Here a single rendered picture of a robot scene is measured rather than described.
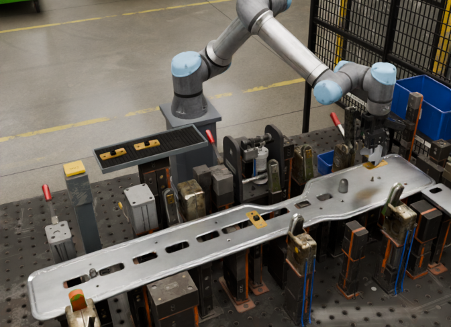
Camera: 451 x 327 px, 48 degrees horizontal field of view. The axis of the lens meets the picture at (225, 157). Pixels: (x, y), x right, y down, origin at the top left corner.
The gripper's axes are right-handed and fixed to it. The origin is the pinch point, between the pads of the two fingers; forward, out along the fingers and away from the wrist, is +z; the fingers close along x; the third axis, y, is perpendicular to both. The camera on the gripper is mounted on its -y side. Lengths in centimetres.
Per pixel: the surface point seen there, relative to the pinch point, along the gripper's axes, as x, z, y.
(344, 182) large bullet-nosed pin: 1.0, 4.4, 13.2
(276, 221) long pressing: 3.8, 8.1, 41.5
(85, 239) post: -31, 20, 98
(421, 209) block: 18.4, 10.8, -5.5
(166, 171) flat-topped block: -30, 1, 66
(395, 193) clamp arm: 18.0, -0.7, 7.0
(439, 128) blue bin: -5.8, 0.3, -34.6
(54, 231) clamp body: -17, 1, 107
